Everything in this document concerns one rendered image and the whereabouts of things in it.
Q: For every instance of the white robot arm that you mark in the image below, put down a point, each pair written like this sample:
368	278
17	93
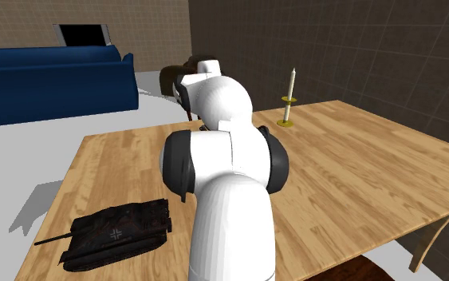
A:
228	163

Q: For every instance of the yellow candle holder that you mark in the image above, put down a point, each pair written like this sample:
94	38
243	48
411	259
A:
285	123

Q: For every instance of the dark brown chair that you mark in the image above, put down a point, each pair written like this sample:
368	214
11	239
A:
167	79

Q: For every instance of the white candle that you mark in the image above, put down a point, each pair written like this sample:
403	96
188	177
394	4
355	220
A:
291	87

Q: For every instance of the dark toy tank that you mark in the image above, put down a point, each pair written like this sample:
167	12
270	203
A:
123	231

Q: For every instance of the light wooden table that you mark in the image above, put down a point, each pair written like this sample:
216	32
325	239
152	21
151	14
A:
364	163

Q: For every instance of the blue sofa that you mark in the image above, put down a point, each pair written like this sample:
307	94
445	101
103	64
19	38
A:
53	85

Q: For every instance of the dark window with white frame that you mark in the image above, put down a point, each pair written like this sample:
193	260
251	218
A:
82	35

